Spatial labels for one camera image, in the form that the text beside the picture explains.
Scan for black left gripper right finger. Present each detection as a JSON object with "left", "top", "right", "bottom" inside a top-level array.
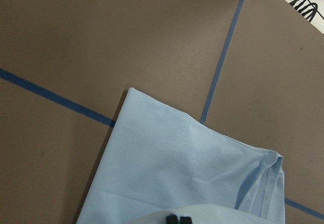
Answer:
[{"left": 179, "top": 216, "right": 192, "bottom": 224}]

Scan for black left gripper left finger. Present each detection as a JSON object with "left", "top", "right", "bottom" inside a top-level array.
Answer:
[{"left": 166, "top": 214, "right": 178, "bottom": 224}]

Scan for light blue t-shirt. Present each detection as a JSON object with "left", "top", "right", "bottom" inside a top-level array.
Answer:
[{"left": 77, "top": 88, "right": 285, "bottom": 223}]

